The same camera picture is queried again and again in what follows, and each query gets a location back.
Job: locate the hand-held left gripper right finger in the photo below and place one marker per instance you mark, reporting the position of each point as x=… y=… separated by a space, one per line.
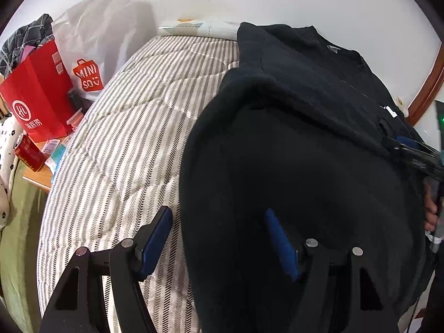
x=281 y=246

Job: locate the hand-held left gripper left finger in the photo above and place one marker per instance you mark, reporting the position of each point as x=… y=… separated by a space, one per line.
x=156 y=242

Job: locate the green blanket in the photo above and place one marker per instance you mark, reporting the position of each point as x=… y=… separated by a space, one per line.
x=20 y=249

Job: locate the dark plaid cloth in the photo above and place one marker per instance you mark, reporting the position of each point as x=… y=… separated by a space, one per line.
x=27 y=34

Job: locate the red drink can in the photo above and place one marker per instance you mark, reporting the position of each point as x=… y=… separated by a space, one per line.
x=29 y=154

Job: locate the white plastic bag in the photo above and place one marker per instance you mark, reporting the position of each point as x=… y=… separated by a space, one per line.
x=97 y=34

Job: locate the black sweater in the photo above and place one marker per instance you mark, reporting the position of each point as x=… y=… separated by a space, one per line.
x=312 y=145

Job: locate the striped bed mattress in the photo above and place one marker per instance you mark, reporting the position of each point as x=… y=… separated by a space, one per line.
x=121 y=145

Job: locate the brown wooden door frame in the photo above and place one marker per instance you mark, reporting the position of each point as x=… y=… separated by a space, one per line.
x=428 y=93

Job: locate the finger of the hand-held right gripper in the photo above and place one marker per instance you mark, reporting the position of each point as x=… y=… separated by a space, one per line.
x=403 y=141
x=416 y=161

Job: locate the white polka dot pillow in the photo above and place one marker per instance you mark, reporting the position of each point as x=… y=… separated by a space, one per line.
x=7 y=152

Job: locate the person's right hand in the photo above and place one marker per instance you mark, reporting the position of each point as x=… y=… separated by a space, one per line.
x=430 y=211

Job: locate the small black bottle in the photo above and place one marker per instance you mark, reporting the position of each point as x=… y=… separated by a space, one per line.
x=73 y=100

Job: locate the wooden bedside table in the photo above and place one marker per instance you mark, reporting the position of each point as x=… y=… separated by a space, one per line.
x=40 y=178

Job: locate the rolled white printed mat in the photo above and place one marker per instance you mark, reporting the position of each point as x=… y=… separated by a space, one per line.
x=215 y=27

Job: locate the red paper bag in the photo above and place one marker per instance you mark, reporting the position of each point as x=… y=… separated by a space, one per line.
x=38 y=86

